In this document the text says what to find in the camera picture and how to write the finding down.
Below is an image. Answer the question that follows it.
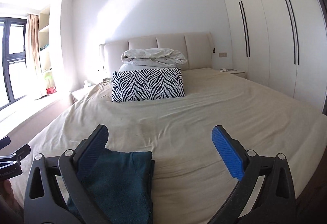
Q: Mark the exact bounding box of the dark teal knit sweater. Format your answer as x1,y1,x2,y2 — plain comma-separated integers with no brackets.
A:
78,148,155,223

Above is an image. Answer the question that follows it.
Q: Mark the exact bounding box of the person's left hand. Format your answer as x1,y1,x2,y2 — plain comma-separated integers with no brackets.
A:
1,180,23,217

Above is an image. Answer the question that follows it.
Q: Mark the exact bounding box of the beige bed sheet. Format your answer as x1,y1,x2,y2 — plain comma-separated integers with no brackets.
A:
11,68,326,223

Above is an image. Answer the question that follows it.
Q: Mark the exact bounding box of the red box on sill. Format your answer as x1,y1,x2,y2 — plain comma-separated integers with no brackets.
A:
46,86,57,95

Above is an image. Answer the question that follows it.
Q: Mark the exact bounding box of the white bedside table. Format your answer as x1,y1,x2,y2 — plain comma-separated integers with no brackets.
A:
220,68,247,79
71,85,95,104

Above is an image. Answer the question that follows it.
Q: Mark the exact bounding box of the right white bedside table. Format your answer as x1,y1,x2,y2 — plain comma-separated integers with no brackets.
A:
220,68,247,79

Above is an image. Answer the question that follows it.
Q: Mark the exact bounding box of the black framed window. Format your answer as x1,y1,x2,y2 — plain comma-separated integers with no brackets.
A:
1,17,27,109

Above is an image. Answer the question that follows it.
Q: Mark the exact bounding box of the zebra print pillow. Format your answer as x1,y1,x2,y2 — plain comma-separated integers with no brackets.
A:
111,68,185,103

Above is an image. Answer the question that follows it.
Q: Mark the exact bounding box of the beige curtain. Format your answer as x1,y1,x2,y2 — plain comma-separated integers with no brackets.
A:
26,14,41,74

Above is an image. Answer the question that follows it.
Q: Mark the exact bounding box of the beige padded headboard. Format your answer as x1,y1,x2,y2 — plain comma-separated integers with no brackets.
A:
101,32,215,77

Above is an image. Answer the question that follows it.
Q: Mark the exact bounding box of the crumpled white duvet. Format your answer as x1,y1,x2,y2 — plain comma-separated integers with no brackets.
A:
119,48,187,72

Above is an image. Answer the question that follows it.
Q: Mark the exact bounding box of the wall power socket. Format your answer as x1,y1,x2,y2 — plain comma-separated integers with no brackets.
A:
219,53,227,58

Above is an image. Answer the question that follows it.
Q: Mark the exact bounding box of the wall shelf niche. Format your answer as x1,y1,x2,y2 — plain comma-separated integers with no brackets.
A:
38,7,51,74

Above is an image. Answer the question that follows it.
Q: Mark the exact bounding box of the white wardrobe with black handles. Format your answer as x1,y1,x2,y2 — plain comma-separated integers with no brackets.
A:
225,0,326,112

